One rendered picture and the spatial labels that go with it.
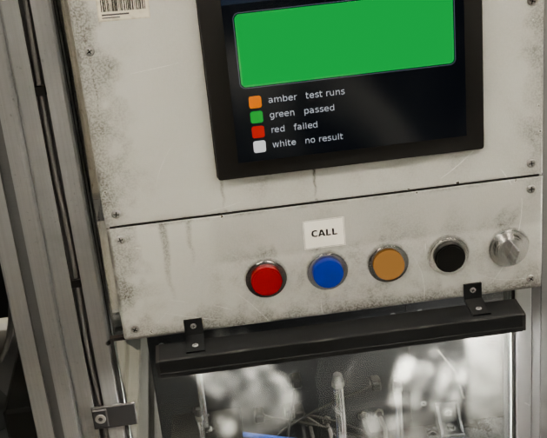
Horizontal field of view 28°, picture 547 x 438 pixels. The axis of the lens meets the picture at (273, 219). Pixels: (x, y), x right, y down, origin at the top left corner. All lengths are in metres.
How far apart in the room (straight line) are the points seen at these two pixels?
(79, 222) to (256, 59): 0.23
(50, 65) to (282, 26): 0.21
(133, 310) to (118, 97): 0.21
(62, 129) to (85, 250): 0.12
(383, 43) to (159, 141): 0.22
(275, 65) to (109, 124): 0.16
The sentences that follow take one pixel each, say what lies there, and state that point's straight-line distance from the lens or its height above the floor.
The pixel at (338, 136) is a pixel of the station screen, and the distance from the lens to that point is 0.99.
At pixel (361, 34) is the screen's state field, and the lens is 0.97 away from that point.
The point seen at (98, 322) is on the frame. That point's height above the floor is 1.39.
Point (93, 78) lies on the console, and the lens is 0.98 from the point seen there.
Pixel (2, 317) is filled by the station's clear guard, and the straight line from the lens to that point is 1.12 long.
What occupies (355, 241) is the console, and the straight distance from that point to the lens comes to 1.06.
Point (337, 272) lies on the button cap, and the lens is 1.06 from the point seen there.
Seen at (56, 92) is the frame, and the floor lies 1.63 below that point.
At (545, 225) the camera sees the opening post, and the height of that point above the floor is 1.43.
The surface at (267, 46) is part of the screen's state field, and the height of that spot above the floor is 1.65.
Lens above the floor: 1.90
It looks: 24 degrees down
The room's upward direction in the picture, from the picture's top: 6 degrees counter-clockwise
